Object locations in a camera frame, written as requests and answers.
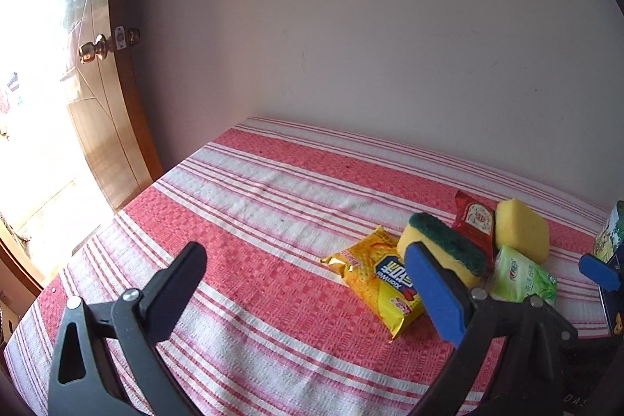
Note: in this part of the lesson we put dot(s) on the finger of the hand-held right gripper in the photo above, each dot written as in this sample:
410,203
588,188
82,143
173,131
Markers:
602,277

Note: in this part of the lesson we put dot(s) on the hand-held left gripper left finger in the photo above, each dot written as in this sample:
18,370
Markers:
175,289

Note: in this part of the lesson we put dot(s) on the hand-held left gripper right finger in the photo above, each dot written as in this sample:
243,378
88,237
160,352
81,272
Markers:
434,294

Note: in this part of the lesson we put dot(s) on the green white carton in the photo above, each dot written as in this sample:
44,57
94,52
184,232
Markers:
609,238

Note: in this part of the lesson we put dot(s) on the round blue cookie tin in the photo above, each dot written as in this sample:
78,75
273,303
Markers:
615,321

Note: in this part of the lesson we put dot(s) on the yellow green scouring sponge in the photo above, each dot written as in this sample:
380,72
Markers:
448,245

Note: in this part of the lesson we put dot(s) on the yellow snack packet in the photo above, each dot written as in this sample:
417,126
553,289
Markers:
370,279

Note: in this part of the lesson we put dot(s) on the red snack packet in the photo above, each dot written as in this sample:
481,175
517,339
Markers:
473,221

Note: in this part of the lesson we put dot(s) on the yellow rounded sponge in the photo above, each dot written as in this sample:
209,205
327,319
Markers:
521,228

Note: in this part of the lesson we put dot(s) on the green tissue pack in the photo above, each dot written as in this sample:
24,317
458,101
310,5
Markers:
521,277

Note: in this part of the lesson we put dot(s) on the red white striped cloth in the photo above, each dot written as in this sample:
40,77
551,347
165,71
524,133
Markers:
273,211

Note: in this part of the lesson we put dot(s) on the wooden door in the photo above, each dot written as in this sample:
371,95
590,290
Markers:
102,114

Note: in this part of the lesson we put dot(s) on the brass door knob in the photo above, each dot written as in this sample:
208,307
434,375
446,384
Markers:
95,49

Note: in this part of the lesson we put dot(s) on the metal door latch plate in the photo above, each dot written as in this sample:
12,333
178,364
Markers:
126,37

